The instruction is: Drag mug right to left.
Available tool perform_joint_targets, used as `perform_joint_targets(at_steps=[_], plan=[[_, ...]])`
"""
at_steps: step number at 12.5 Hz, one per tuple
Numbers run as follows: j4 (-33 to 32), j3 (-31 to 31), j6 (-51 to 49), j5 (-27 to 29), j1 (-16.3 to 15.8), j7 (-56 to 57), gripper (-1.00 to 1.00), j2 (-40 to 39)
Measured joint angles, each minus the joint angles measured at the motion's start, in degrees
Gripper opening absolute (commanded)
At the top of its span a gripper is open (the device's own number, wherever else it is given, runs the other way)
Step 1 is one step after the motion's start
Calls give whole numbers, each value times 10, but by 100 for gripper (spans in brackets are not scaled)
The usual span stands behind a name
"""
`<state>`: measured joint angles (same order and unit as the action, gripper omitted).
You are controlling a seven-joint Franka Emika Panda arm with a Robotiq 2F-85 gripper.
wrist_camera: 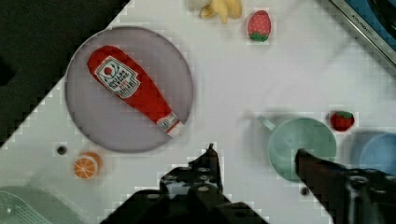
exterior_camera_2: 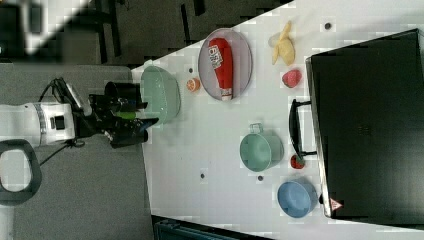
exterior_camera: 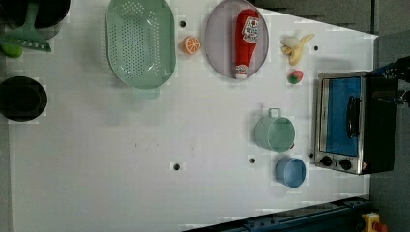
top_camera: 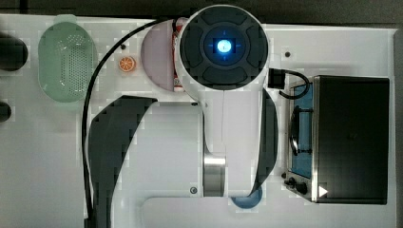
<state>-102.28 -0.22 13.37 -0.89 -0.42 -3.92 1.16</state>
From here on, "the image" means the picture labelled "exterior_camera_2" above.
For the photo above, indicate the green perforated colander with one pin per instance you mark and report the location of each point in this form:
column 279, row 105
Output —
column 161, row 93

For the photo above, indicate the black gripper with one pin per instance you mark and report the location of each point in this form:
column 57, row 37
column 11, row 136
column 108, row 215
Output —
column 99, row 115

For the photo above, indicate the dark blue bin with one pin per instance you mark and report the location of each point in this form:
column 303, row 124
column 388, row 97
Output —
column 171, row 229

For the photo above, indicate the red plush ketchup bottle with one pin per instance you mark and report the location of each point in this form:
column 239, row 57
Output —
column 220, row 56

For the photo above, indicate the tall black cup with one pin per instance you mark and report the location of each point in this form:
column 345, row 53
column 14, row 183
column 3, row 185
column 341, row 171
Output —
column 123, row 90

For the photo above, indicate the peeled banana toy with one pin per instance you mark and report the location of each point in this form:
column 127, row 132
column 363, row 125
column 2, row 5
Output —
column 282, row 46

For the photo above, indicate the grey oval plate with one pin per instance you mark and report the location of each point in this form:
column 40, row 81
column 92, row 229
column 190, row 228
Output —
column 242, row 63

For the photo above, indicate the green metal mug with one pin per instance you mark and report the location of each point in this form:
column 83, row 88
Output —
column 260, row 150

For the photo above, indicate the orange slice toy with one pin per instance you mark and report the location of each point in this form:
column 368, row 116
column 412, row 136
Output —
column 193, row 84

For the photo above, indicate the pink strawberry toy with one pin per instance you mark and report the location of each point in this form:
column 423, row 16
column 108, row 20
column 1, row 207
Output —
column 292, row 78

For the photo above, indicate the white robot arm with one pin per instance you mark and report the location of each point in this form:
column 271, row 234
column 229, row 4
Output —
column 31, row 125

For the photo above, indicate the blue bowl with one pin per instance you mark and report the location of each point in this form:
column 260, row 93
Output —
column 297, row 197

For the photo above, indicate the small red strawberry toy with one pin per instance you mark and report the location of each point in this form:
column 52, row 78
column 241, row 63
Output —
column 297, row 162

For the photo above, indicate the black toaster oven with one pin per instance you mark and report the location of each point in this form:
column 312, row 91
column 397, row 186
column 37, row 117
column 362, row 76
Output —
column 367, row 103

